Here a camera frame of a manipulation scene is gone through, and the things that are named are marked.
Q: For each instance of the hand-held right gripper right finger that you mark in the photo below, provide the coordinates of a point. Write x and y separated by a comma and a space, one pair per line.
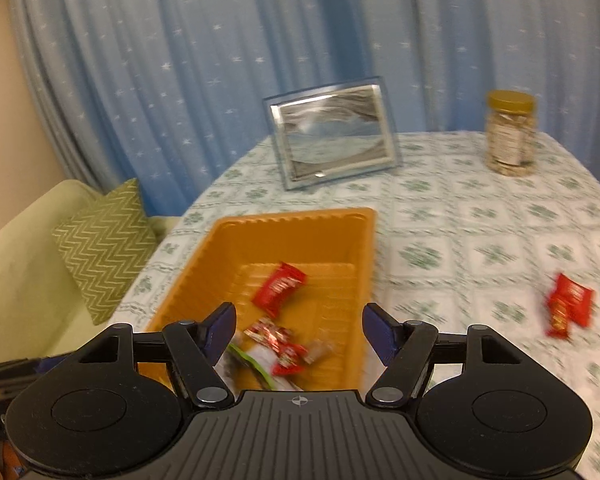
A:
380, 332

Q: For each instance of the green zigzag cushion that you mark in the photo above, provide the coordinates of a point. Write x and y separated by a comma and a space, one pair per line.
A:
107, 250

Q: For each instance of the bright red snack packet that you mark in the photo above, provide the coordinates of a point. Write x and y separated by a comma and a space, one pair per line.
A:
279, 290

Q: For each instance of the blue star-print curtain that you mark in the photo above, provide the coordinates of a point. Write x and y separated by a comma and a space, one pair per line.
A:
230, 60

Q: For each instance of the green floral tablecloth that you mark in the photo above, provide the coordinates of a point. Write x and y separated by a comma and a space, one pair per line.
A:
480, 240

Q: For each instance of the green peanut snack packet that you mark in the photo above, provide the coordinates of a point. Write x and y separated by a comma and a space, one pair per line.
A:
250, 367

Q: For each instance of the glass picture frame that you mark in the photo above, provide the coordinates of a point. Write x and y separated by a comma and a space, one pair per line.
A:
335, 132

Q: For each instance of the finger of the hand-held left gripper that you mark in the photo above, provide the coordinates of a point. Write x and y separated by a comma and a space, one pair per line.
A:
15, 371

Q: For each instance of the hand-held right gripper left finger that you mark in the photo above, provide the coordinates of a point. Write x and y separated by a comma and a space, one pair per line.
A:
219, 332

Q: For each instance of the orange plastic basket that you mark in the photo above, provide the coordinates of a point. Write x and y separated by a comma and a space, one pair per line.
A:
230, 260

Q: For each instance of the shiny dark red snack packet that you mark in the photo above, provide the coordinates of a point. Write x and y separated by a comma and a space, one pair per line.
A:
280, 347

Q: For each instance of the clear nut jar, gold lid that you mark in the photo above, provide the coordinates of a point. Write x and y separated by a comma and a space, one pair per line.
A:
510, 135

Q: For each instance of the person's left hand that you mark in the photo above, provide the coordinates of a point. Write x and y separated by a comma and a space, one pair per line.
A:
12, 462

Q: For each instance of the pale green sofa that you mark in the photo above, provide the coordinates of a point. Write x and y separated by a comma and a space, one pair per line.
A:
25, 285

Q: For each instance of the small red snack packet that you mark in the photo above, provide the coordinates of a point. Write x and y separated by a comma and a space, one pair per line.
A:
557, 319

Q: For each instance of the large red snack packet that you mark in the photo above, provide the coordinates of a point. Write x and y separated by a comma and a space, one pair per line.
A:
575, 297

